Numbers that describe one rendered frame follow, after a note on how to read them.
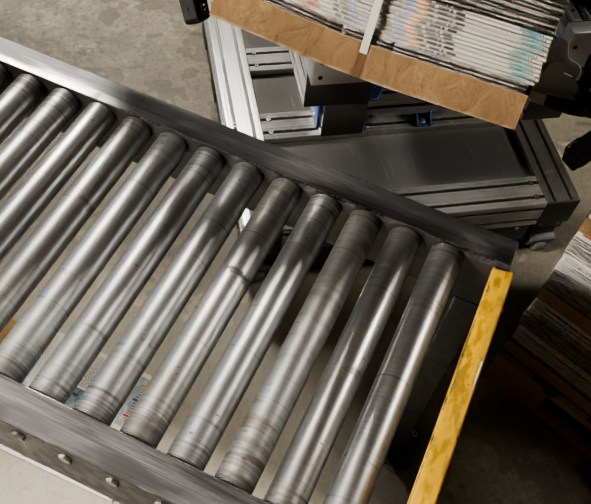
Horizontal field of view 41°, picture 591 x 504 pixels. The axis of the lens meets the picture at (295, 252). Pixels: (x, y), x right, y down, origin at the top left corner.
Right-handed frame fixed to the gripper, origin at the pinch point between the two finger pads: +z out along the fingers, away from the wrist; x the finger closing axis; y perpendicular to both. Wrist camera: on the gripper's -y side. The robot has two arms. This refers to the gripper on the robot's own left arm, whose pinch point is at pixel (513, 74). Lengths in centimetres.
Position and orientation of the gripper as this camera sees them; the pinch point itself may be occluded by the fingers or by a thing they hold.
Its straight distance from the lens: 113.7
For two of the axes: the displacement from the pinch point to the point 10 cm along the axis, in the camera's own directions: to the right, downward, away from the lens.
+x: -3.4, 5.0, -8.0
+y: 2.2, -7.8, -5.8
